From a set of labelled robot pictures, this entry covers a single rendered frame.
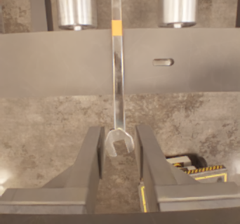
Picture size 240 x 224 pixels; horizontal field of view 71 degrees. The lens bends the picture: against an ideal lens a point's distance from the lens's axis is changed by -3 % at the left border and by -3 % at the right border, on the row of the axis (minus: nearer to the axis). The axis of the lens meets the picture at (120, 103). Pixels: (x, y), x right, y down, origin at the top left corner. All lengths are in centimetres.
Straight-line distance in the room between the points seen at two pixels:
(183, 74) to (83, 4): 36
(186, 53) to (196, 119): 141
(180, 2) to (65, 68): 38
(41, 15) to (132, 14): 88
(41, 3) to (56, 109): 102
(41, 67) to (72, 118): 129
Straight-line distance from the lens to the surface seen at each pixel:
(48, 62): 26
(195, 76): 27
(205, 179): 155
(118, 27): 24
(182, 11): 54
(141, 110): 149
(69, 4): 53
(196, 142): 174
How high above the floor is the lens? 141
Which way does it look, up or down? 76 degrees down
